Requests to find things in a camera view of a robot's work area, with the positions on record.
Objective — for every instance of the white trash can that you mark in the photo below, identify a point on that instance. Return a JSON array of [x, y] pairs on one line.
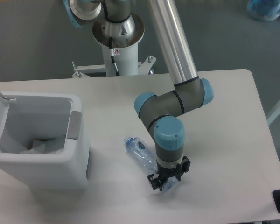
[[45, 116]]

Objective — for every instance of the white pedestal base frame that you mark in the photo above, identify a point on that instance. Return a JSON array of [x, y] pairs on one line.
[[144, 68]]

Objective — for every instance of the blue plastic bag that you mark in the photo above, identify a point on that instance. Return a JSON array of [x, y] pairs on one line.
[[263, 10]]

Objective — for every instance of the clear plastic water bottle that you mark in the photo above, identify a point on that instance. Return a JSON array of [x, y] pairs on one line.
[[166, 156]]

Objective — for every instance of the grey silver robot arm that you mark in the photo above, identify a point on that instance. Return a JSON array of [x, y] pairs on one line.
[[159, 114]]

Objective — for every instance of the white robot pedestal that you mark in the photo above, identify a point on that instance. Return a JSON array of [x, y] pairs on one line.
[[119, 43]]

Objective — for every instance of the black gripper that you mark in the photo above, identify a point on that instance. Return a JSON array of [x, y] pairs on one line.
[[162, 181]]

